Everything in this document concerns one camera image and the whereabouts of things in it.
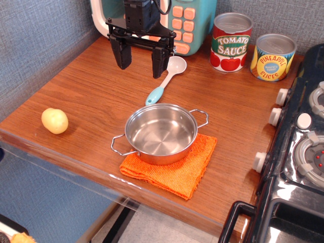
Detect orange knitted cloth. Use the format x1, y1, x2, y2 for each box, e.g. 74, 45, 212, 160
119, 134, 217, 200

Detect black toy stove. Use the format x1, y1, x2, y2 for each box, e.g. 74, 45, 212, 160
219, 44, 323, 242

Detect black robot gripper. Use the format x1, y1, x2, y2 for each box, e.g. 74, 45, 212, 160
106, 1, 176, 78

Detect tomato sauce can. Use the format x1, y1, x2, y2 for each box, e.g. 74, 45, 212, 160
210, 12, 253, 72

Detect white spoon teal handle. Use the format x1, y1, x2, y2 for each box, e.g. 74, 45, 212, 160
145, 56, 187, 105

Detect teal toy microwave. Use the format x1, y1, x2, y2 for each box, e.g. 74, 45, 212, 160
90, 0, 217, 56

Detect pineapple slices can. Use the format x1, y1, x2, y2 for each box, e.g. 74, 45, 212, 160
250, 33, 297, 82

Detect orange fuzzy object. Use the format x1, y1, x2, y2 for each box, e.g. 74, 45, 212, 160
10, 232, 36, 243

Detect stainless steel pot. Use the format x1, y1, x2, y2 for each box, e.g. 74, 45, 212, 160
110, 103, 209, 165

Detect yellow potato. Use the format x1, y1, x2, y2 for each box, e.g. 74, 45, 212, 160
41, 108, 69, 135

